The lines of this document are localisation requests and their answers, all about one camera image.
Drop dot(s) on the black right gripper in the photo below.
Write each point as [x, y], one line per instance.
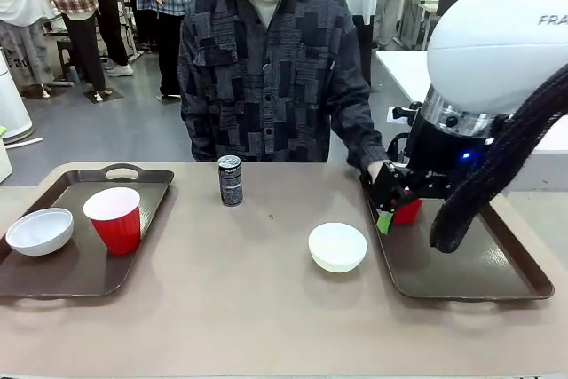
[444, 152]

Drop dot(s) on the red plastic cup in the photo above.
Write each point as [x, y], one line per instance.
[408, 215]
[120, 237]

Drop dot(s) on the grey-white bowl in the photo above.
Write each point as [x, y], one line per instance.
[40, 237]

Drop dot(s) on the person's right forearm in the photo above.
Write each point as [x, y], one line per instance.
[199, 139]

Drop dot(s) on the person's left forearm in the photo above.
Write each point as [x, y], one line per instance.
[359, 139]

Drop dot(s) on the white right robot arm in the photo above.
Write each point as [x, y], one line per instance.
[488, 41]

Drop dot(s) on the person's left hand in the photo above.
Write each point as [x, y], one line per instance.
[378, 170]

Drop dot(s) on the white bowl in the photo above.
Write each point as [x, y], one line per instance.
[337, 246]

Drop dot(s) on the brown plastic tray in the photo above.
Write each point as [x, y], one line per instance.
[466, 272]
[66, 272]

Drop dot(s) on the white table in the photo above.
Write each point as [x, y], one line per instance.
[404, 73]

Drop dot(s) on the person in dark patchwork shirt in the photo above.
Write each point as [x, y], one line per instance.
[266, 86]

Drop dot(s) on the black patterned drink can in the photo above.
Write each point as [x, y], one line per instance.
[230, 188]

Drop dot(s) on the bystander in light grey top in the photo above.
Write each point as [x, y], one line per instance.
[106, 19]

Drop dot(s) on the black stool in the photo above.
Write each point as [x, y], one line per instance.
[66, 48]

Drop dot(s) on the white cylindrical appliance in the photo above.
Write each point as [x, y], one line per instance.
[13, 104]

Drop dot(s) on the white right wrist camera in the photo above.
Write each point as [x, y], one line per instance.
[391, 117]

